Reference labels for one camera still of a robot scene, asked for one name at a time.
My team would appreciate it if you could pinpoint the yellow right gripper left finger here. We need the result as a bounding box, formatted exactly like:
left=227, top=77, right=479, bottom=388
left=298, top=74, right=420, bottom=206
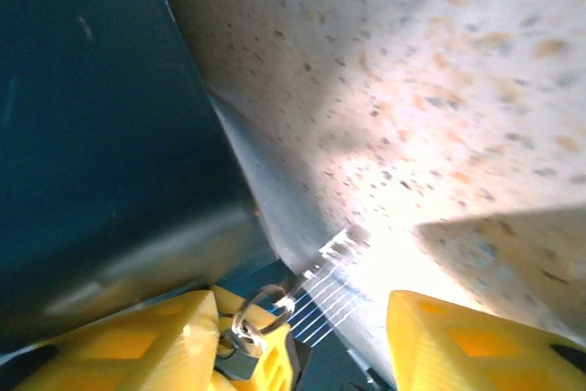
left=13, top=284, right=295, bottom=391

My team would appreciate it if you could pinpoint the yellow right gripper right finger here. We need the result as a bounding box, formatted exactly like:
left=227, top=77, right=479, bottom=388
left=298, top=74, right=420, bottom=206
left=385, top=288, right=586, bottom=391

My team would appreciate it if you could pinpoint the small key black head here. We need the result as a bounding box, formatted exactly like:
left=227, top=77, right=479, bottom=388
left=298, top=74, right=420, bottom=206
left=213, top=312, right=271, bottom=382

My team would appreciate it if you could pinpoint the silver key ring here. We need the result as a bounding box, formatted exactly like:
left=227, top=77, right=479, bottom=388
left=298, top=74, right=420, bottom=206
left=230, top=283, right=295, bottom=342

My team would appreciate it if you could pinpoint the dark metal lock box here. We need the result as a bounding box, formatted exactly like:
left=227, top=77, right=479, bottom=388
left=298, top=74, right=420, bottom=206
left=0, top=0, right=294, bottom=358

